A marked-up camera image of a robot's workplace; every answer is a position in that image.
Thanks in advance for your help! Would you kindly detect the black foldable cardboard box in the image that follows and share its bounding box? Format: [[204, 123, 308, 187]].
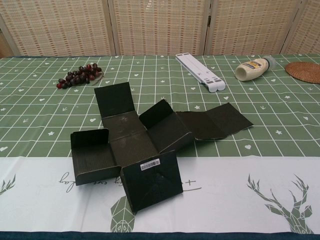
[[69, 81, 254, 216]]

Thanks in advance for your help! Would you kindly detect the white folding laptop stand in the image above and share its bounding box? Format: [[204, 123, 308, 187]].
[[174, 53, 226, 93]]

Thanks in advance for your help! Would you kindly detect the dark red grape bunch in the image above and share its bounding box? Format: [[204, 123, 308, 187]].
[[56, 62, 103, 90]]

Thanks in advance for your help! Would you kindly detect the green white deer tablecloth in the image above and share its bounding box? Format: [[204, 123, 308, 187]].
[[0, 53, 320, 235]]

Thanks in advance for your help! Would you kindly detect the bamboo folding screen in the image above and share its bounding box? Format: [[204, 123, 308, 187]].
[[0, 0, 320, 57]]

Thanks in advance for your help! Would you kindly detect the cream mayonnaise squeeze bottle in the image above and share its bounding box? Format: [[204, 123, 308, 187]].
[[235, 55, 276, 82]]

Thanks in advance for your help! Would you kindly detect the round woven brown coaster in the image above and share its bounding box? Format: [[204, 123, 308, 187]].
[[285, 61, 320, 85]]

